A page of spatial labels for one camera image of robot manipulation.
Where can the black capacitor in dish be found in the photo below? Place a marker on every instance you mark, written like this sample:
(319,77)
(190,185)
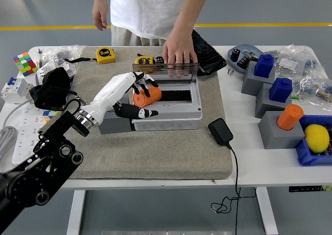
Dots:
(235,54)

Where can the clear bag of small parts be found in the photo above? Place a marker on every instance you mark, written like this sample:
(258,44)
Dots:
(64,50)

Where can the grey-brown mat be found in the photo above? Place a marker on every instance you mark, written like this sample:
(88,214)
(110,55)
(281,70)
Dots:
(142,154)

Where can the black table control panel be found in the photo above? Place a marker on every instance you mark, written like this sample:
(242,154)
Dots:
(308,189)

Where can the white power strip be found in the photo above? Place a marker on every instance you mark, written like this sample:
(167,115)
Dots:
(26,136)

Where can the blue-grey oval dish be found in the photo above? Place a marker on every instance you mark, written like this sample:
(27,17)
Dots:
(252,48)

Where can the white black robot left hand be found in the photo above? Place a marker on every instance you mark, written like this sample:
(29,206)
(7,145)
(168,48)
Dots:
(109,95)

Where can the small metal piece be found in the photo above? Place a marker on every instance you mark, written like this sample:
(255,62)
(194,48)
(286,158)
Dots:
(249,54)

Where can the clear bag with white label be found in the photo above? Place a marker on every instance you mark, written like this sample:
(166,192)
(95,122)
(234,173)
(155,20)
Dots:
(285,62)

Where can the orange cylinder battery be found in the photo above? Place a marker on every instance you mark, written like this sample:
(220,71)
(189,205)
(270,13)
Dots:
(154,96)
(289,117)

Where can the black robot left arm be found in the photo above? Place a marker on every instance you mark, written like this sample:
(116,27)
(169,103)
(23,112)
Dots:
(46,167)

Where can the person's right hand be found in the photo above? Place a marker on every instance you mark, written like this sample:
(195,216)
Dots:
(99,14)

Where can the yellow square tape measure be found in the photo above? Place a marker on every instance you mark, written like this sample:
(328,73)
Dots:
(105,54)

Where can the black power adapter plug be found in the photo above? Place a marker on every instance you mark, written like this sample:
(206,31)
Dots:
(220,131)

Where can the white labelled package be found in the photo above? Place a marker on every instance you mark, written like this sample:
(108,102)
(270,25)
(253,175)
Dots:
(48,67)

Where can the white table leg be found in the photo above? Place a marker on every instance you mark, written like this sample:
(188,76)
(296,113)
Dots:
(267,211)
(76,211)

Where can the small black capacitor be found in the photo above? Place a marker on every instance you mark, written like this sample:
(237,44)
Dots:
(158,60)

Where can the slim metal screwdriver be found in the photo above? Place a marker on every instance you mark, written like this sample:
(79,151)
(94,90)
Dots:
(39,56)

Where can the small green part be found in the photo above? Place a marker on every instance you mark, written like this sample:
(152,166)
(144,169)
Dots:
(295,97)

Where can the yellow round-faced tape measure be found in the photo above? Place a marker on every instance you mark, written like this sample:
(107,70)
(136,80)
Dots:
(144,60)

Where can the yellow lemon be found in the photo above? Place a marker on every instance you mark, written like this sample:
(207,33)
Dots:
(316,137)

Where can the dark brown capacitor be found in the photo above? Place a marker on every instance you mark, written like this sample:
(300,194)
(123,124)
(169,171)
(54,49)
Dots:
(243,61)

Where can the clear bag of resistors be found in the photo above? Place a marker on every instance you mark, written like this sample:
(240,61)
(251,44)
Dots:
(316,87)

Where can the person's left hand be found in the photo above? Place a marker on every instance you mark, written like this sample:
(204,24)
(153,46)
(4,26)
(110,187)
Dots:
(179,50)

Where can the colourful puzzle cube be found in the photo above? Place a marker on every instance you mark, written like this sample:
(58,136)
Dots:
(24,63)
(49,113)

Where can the person torso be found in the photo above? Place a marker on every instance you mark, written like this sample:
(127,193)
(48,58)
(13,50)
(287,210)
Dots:
(147,6)

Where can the white circuit breaker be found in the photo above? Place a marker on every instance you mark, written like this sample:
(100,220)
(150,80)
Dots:
(15,89)

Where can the grey electrical junction box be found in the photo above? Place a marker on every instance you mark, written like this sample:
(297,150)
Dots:
(168,115)

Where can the blue plastic bin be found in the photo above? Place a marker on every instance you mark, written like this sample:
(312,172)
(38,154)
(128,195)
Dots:
(306,154)

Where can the blue square battery block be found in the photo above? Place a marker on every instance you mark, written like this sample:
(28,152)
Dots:
(263,65)
(280,89)

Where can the person's left forearm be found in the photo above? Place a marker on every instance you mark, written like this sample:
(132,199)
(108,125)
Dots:
(192,12)

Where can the grey block with round hole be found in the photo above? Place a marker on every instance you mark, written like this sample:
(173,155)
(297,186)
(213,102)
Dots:
(114,126)

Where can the grey holder block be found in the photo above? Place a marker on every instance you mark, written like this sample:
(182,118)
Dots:
(275,136)
(249,82)
(263,102)

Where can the smoky transparent box lid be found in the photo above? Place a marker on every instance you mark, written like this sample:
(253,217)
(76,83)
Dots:
(155,69)

